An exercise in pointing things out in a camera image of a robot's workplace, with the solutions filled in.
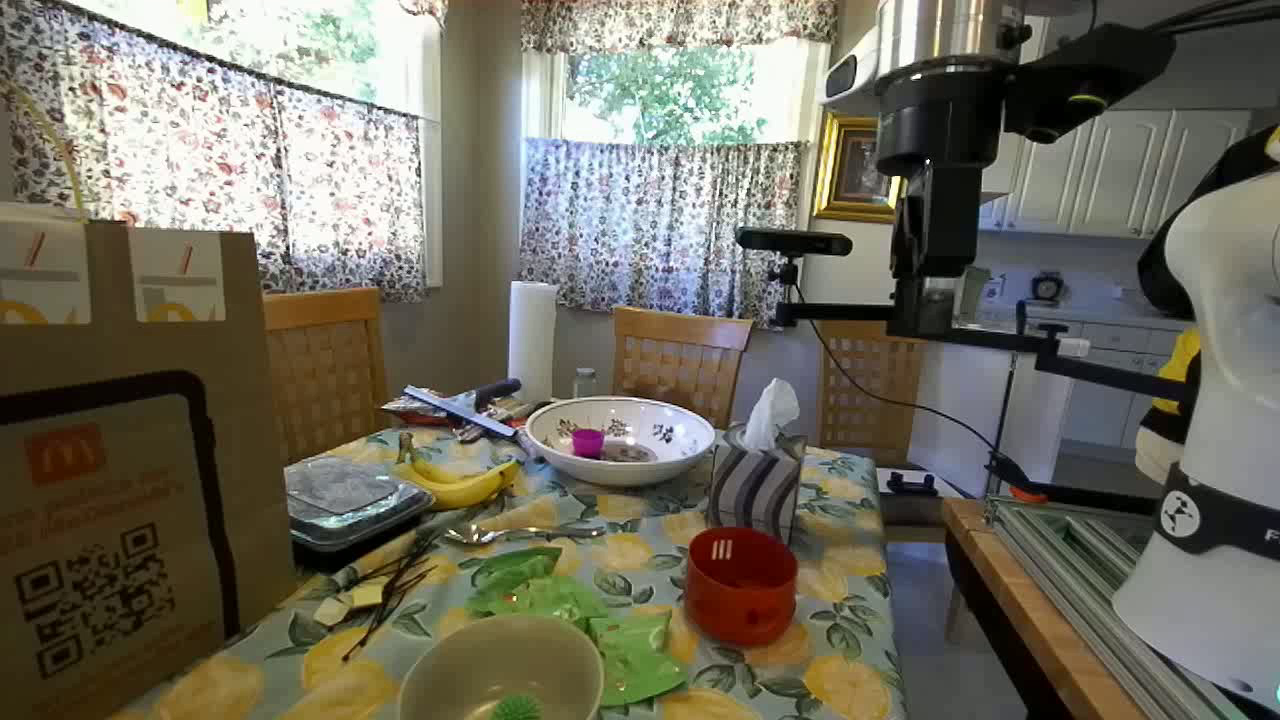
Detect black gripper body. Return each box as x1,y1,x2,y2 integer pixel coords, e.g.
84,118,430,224
871,57,1007,280

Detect orange plastic bowl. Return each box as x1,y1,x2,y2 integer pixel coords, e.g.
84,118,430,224
682,523,803,653

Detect grey chevron tissue box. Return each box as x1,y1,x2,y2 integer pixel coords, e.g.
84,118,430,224
704,434,803,544

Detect large white floral bowl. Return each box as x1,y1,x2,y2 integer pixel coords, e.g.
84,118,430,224
517,392,723,491

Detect small cream bowl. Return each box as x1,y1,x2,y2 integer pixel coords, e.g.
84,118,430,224
390,611,607,720

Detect wooden lattice chair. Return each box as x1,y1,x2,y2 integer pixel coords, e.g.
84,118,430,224
607,304,758,432
260,284,397,462
810,315,926,462

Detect white base cabinets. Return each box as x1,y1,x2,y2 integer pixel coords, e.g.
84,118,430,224
917,315,1190,459

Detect yellow black object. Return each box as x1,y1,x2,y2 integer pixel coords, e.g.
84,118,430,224
1142,323,1207,452

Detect narrow floral curtain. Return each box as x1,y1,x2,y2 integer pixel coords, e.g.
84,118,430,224
512,133,810,323

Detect floral curtain valance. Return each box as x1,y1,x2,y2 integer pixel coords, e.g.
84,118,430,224
517,0,839,58

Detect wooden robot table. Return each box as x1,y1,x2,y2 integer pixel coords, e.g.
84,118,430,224
940,495,1151,720

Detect lemon print tablecloth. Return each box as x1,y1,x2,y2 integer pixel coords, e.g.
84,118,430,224
117,419,910,720

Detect white paper towel roll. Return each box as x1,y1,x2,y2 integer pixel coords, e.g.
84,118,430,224
502,276,564,403

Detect green almond snack packet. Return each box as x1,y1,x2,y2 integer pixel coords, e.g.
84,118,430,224
582,607,690,713

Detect yellow banana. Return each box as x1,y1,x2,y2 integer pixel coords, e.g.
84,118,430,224
397,452,522,517

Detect small green item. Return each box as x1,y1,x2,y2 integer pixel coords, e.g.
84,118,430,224
487,687,546,720

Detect black food container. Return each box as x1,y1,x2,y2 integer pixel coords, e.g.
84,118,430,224
278,452,441,570

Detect black plastic utensil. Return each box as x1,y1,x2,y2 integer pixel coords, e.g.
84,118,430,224
337,531,452,663

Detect wide floral curtain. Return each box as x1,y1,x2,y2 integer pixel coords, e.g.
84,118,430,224
0,0,430,298

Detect brown paper takeaway bag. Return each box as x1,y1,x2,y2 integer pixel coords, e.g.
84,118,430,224
0,195,299,720

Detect thin black cable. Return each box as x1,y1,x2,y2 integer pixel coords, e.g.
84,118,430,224
803,315,1007,473

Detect gold picture frame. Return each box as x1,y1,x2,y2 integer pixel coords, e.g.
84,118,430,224
807,108,904,229

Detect black camera stand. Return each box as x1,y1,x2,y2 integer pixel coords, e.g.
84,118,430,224
731,224,1198,518

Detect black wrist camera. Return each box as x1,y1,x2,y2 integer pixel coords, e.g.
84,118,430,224
1003,18,1179,149

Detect white wall cabinets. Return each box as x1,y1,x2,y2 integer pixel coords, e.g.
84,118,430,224
975,108,1254,243

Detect aluminium rail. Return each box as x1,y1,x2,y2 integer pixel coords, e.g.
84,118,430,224
987,495,1252,720

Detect black handled knife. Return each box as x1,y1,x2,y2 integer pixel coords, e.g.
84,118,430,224
384,377,533,444

